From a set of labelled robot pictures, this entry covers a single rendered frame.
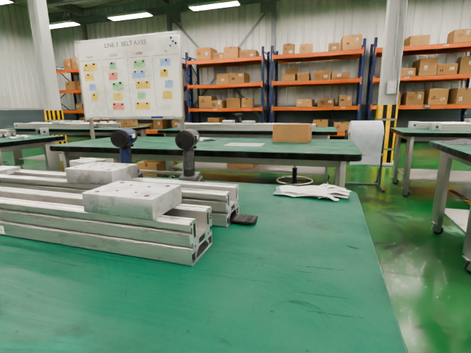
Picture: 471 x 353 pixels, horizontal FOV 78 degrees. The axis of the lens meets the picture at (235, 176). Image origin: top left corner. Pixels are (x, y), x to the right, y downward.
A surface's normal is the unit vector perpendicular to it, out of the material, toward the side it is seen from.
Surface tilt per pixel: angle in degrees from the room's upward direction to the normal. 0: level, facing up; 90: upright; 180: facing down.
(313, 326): 0
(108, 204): 90
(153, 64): 90
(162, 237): 90
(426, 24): 90
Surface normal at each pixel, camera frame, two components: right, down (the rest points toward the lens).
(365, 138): -0.23, 0.38
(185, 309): -0.01, -0.97
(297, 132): -0.37, 0.19
